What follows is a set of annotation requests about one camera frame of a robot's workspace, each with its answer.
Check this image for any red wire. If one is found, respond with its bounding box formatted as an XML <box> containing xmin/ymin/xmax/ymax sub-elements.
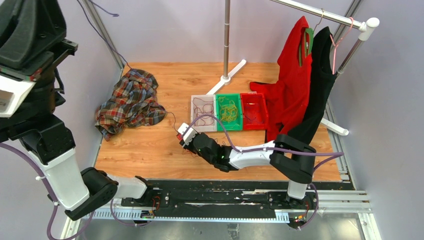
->
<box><xmin>192</xmin><ymin>96</ymin><xmax>216</xmax><ymax>127</ymax></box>

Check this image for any yellow wire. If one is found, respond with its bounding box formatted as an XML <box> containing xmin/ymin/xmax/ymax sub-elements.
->
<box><xmin>216</xmin><ymin>95</ymin><xmax>242</xmax><ymax>123</ymax></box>

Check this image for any purple wire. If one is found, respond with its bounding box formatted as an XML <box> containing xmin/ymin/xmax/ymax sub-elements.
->
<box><xmin>75</xmin><ymin>0</ymin><xmax>180</xmax><ymax>133</ymax></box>

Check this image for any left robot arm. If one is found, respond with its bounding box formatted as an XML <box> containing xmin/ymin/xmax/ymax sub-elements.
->
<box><xmin>0</xmin><ymin>0</ymin><xmax>153</xmax><ymax>220</ymax></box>

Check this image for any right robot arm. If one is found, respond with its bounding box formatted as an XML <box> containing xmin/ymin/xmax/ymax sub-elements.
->
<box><xmin>177</xmin><ymin>133</ymin><xmax>316</xmax><ymax>209</ymax></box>

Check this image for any white plastic bin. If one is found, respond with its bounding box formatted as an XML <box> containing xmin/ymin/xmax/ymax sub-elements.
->
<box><xmin>190</xmin><ymin>94</ymin><xmax>217</xmax><ymax>132</ymax></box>

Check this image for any green plastic bin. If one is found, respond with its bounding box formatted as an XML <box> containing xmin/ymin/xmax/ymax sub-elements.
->
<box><xmin>215</xmin><ymin>93</ymin><xmax>243</xmax><ymax>131</ymax></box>

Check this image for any red plastic bin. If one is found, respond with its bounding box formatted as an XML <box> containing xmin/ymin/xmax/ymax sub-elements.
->
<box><xmin>240</xmin><ymin>92</ymin><xmax>269</xmax><ymax>131</ymax></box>

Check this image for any plaid flannel shirt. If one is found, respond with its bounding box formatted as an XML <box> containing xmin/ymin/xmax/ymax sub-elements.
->
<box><xmin>94</xmin><ymin>68</ymin><xmax>167</xmax><ymax>141</ymax></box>

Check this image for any red shirt on hanger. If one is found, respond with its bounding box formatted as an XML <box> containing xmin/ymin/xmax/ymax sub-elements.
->
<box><xmin>249</xmin><ymin>16</ymin><xmax>312</xmax><ymax>142</ymax></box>

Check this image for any black shirt on hanger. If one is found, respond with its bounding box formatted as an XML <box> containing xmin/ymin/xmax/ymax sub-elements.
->
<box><xmin>288</xmin><ymin>26</ymin><xmax>336</xmax><ymax>145</ymax></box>

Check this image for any green hanger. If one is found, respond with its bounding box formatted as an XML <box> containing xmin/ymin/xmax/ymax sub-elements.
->
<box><xmin>298</xmin><ymin>27</ymin><xmax>314</xmax><ymax>67</ymax></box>

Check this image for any pink hanger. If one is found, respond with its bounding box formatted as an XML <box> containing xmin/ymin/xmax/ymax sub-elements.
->
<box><xmin>330</xmin><ymin>16</ymin><xmax>354</xmax><ymax>75</ymax></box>

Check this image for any metal clothes rack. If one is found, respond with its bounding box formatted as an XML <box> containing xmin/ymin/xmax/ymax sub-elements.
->
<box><xmin>206</xmin><ymin>0</ymin><xmax>381</xmax><ymax>137</ymax></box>

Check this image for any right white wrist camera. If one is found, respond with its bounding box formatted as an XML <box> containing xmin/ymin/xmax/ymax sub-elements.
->
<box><xmin>177</xmin><ymin>122</ymin><xmax>199</xmax><ymax>145</ymax></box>

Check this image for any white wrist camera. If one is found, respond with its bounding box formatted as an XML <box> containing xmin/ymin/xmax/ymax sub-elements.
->
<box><xmin>0</xmin><ymin>73</ymin><xmax>36</xmax><ymax>118</ymax></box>
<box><xmin>177</xmin><ymin>122</ymin><xmax>199</xmax><ymax>145</ymax></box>

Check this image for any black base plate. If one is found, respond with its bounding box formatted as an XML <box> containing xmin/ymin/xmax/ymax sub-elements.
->
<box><xmin>119</xmin><ymin>180</ymin><xmax>318</xmax><ymax>219</ymax></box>

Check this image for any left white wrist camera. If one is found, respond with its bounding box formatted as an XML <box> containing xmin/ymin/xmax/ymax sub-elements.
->
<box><xmin>0</xmin><ymin>73</ymin><xmax>36</xmax><ymax>118</ymax></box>

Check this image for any aluminium frame rail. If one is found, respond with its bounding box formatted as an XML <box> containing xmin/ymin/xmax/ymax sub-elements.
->
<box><xmin>81</xmin><ymin>0</ymin><xmax>126</xmax><ymax>70</ymax></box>

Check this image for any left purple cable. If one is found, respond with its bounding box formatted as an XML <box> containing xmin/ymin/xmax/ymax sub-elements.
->
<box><xmin>0</xmin><ymin>142</ymin><xmax>153</xmax><ymax>240</ymax></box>

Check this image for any purple cable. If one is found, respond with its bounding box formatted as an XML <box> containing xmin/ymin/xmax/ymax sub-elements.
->
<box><xmin>180</xmin><ymin>114</ymin><xmax>345</xmax><ymax>230</ymax></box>
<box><xmin>0</xmin><ymin>142</ymin><xmax>153</xmax><ymax>240</ymax></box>

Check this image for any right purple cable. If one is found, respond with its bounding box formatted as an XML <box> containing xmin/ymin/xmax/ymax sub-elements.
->
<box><xmin>180</xmin><ymin>114</ymin><xmax>345</xmax><ymax>230</ymax></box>

